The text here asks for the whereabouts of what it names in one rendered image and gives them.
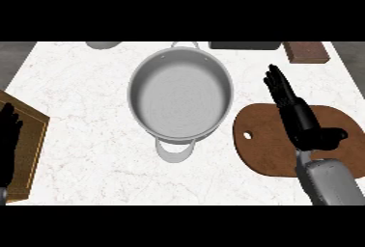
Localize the wooden box with yellow trim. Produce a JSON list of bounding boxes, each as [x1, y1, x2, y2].
[[0, 90, 51, 204]]

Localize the pale grey round object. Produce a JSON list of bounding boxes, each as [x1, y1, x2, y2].
[[84, 41, 124, 50]]

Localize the dark grey flat object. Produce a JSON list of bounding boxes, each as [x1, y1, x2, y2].
[[208, 41, 282, 51]]

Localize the reddish brown block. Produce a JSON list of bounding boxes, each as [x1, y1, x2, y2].
[[282, 41, 331, 65]]

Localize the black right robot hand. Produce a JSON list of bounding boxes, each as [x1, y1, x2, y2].
[[263, 64, 348, 152]]

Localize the grey metal pot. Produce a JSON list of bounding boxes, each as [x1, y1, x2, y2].
[[125, 41, 235, 164]]

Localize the brown wooden cutting board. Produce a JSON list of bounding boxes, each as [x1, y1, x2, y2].
[[230, 102, 365, 178]]

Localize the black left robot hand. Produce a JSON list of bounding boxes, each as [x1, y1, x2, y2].
[[0, 102, 23, 189]]

